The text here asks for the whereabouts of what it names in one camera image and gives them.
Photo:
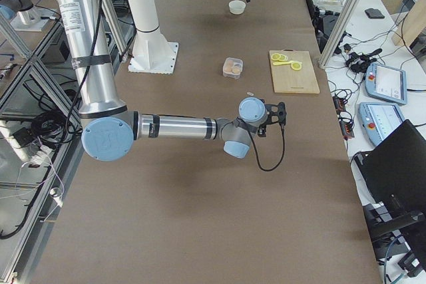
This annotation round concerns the clear plastic egg box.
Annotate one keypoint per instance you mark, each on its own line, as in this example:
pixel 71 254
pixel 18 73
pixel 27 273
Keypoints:
pixel 234 63

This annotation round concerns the white round bowl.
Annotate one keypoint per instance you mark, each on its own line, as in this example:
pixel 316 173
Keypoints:
pixel 237 7

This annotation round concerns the wooden cutting board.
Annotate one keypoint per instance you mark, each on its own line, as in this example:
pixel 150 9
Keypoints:
pixel 287 80

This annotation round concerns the lemon slice by knife tip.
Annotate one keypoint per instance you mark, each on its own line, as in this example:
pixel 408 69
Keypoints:
pixel 296 65

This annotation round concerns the lemon slice back pair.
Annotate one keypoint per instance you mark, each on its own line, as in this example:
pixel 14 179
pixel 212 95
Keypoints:
pixel 282 58

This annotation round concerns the lemon slice pair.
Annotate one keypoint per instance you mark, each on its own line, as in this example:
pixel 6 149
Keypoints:
pixel 275 56
pixel 282 58

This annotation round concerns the lemon slice front pair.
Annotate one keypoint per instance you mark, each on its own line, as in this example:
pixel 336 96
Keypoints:
pixel 275 56

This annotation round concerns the blue teach pendant near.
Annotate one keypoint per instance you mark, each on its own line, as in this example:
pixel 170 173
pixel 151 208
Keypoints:
pixel 379 119

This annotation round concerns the blue teach pendant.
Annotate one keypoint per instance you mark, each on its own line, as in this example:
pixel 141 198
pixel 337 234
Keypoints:
pixel 386 83
pixel 379 119

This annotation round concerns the blue teach pendant far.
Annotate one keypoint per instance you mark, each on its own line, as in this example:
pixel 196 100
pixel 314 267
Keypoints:
pixel 386 83

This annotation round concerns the black laptop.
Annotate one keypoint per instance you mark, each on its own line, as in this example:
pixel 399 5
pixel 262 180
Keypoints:
pixel 394 171

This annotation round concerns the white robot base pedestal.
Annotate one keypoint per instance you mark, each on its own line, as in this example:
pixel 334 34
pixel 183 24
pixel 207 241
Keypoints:
pixel 151 52

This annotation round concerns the aluminium frame post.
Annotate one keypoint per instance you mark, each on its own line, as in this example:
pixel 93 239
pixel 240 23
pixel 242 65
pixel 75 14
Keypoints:
pixel 337 32

